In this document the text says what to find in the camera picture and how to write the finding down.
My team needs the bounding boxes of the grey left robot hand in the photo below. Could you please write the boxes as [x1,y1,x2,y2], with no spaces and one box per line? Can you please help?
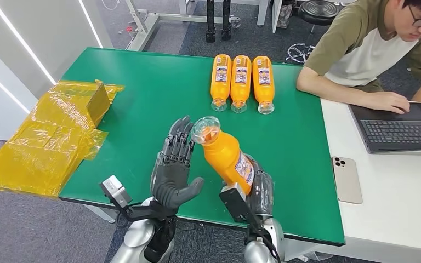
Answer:
[150,116,204,210]

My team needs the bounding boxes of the person's right hand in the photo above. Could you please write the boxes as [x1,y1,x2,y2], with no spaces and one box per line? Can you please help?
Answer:
[363,91,411,115]

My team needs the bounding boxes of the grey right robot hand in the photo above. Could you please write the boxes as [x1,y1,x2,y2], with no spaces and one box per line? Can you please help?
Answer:
[244,155,275,218]

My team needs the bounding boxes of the orange bottle with blue label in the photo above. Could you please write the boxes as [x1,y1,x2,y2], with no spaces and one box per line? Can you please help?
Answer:
[190,116,255,197]

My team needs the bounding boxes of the orange bottle with clear cap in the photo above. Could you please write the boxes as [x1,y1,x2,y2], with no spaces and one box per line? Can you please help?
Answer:
[230,55,252,114]
[210,54,232,112]
[252,55,276,116]

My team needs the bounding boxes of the dark grey laptop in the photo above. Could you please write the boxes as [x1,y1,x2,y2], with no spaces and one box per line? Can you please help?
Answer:
[348,101,421,155]

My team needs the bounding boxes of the person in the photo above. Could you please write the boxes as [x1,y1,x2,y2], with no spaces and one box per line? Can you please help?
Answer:
[296,0,421,115]

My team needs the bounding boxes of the green table mat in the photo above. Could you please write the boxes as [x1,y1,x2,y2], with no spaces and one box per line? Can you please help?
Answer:
[58,48,346,248]

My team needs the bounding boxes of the beige smartphone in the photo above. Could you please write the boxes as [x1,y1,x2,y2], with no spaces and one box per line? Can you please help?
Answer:
[331,157,363,205]

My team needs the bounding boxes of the black stool with chrome base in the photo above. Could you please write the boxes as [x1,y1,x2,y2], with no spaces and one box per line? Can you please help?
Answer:
[286,0,340,65]

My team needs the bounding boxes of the yellow plastic-wrapped cardboard box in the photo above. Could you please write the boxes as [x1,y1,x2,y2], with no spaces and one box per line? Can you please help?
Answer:
[0,79,125,199]

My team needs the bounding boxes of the grey bag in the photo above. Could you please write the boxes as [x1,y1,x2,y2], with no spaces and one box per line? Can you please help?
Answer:
[276,3,293,29]

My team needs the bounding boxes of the white table leg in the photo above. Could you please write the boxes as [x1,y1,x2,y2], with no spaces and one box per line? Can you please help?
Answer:
[271,0,283,33]
[257,0,270,26]

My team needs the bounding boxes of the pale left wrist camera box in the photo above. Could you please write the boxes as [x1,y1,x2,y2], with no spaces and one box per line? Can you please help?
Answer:
[99,175,133,209]

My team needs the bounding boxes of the white metal frame stand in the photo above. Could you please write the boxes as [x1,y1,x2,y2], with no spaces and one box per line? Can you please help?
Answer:
[123,0,241,52]

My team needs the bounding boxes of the white floor cable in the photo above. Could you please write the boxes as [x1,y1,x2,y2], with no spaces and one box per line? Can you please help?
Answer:
[100,0,121,11]

